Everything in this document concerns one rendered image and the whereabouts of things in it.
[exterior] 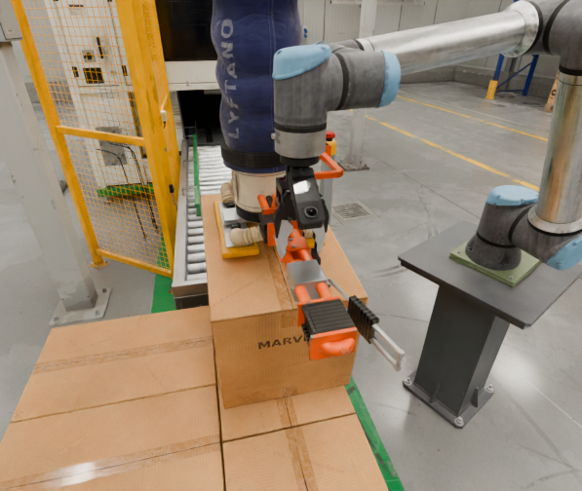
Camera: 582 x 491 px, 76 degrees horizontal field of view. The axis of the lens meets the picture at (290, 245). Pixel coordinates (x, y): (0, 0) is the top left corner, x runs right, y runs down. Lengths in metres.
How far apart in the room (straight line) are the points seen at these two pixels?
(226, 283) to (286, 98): 0.54
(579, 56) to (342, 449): 1.09
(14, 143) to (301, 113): 1.78
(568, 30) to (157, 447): 1.41
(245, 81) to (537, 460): 1.81
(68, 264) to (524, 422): 2.47
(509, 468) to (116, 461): 1.48
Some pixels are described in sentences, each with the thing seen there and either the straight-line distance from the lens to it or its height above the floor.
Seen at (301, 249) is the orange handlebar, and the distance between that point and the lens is 0.77.
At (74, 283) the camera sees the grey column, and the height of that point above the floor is 0.22.
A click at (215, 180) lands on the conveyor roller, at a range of 2.79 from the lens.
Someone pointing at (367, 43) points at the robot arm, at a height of 1.51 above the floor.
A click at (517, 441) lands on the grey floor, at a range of 2.04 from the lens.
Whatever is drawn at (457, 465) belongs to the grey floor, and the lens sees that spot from 1.87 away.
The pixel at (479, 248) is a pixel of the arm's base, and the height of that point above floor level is 0.83.
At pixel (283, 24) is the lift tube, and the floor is 1.54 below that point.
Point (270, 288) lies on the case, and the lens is 0.97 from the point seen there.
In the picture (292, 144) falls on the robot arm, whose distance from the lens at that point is 0.63.
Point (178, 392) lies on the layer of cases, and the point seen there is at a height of 0.54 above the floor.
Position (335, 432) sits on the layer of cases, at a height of 0.54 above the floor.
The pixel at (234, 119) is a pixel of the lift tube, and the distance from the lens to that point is 0.98.
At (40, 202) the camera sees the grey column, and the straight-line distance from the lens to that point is 2.32.
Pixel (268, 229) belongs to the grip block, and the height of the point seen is 1.14.
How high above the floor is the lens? 1.54
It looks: 31 degrees down
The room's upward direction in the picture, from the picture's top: straight up
